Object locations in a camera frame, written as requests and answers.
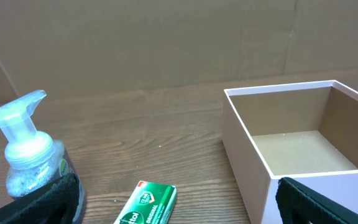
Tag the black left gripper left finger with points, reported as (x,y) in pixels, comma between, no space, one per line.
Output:
(55,202)

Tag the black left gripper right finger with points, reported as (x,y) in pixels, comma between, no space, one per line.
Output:
(299,204)

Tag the clear foam soap pump bottle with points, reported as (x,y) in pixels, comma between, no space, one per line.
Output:
(35,158)

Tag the green Dettol soap bar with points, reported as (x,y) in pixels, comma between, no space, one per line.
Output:
(149,203)

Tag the pink open cardboard box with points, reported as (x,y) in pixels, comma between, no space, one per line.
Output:
(305,131)

